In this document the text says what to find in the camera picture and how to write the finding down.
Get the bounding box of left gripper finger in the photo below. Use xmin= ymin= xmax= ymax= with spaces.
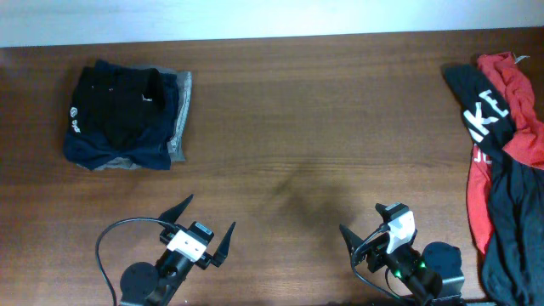
xmin=159 ymin=194 xmax=194 ymax=224
xmin=211 ymin=222 xmax=236 ymax=267

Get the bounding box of dark green Nike t-shirt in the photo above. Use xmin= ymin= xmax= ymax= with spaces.
xmin=443 ymin=65 xmax=543 ymax=305

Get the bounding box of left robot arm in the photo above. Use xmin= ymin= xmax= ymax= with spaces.
xmin=120 ymin=195 xmax=235 ymax=306

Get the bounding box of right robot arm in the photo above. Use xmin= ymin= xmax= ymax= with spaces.
xmin=339 ymin=202 xmax=464 ymax=305

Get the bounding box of folded navy garment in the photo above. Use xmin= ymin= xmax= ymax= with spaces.
xmin=63 ymin=60 xmax=178 ymax=170

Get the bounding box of folded grey garment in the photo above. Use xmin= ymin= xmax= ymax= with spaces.
xmin=95 ymin=66 xmax=192 ymax=171

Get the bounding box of folded black garment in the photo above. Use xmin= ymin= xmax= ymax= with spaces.
xmin=71 ymin=67 xmax=167 ymax=150

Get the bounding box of red t-shirt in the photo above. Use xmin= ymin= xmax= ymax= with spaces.
xmin=467 ymin=52 xmax=543 ymax=255

